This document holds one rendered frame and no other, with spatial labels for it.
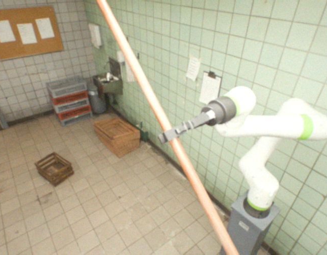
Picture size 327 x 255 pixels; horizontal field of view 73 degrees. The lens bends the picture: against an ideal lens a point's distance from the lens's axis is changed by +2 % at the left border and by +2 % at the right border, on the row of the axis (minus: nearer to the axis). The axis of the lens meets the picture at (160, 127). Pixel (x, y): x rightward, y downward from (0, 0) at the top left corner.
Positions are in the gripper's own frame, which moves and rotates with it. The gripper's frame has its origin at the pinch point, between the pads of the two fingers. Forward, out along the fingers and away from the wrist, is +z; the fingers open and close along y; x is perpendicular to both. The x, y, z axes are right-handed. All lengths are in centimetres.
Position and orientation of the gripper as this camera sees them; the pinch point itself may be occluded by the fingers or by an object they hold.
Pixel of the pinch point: (171, 134)
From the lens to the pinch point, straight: 67.2
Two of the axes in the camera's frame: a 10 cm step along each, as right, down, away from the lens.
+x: -4.5, -8.9, 0.7
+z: -7.8, 3.5, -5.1
